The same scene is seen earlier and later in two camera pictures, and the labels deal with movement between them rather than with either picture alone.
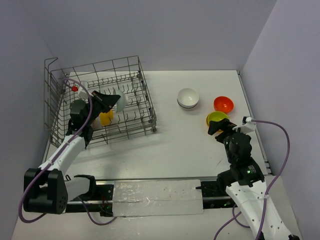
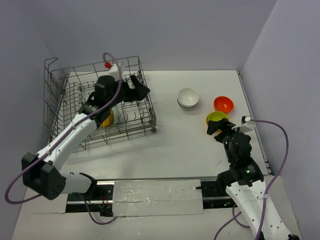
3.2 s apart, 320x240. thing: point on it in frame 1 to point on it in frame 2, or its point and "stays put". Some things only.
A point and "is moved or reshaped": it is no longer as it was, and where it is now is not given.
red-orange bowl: x=224 y=104 stays put
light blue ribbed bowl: x=121 y=104 is moved or reshaped
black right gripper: x=224 y=124 stays put
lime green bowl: x=216 y=115 stays put
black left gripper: x=99 y=103 to x=131 y=89
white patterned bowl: x=188 y=99 stays put
